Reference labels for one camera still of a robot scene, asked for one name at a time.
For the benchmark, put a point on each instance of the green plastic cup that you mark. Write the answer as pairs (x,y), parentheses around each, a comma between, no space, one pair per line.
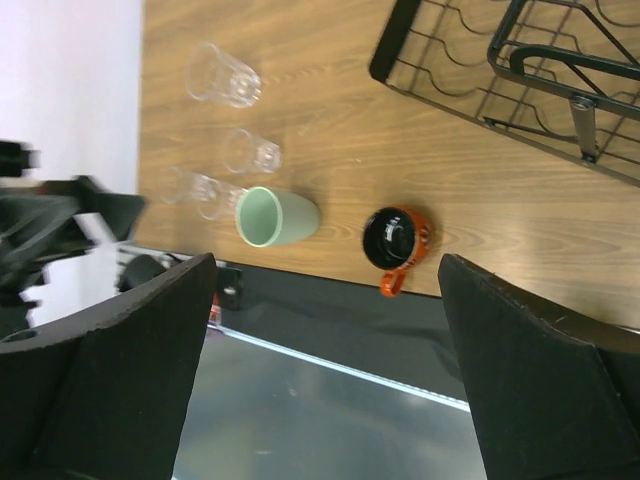
(267,217)

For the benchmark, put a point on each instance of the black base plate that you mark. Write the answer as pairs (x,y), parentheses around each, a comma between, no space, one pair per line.
(404,344)

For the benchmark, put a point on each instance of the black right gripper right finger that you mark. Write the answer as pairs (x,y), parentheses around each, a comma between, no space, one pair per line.
(553,394)

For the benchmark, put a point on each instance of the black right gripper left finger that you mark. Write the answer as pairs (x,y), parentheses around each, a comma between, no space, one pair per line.
(103,393)

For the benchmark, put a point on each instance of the large clear faceted glass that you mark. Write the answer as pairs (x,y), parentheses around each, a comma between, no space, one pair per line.
(212,74)

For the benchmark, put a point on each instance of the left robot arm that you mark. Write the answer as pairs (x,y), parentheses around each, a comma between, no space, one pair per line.
(39,226)

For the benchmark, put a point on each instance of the orange black mug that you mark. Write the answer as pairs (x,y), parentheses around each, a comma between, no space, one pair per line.
(395,239)

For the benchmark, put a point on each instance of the small clear glass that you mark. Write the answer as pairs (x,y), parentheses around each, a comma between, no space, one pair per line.
(216,198)
(245,152)
(180,185)

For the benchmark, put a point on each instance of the black wire dish rack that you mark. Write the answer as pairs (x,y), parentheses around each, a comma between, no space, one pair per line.
(561,76)

